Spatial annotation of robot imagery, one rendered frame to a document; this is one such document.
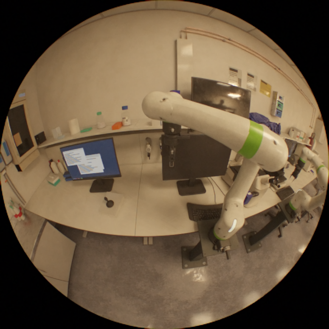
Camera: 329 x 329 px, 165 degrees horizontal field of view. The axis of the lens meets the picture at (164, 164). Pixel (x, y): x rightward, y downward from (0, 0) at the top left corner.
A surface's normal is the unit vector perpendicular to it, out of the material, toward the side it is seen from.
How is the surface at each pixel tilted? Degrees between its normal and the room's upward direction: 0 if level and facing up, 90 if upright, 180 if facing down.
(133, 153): 90
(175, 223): 0
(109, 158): 86
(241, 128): 59
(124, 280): 0
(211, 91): 86
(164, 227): 0
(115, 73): 90
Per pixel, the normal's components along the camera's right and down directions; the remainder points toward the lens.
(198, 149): 0.07, 0.51
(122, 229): -0.01, -0.83
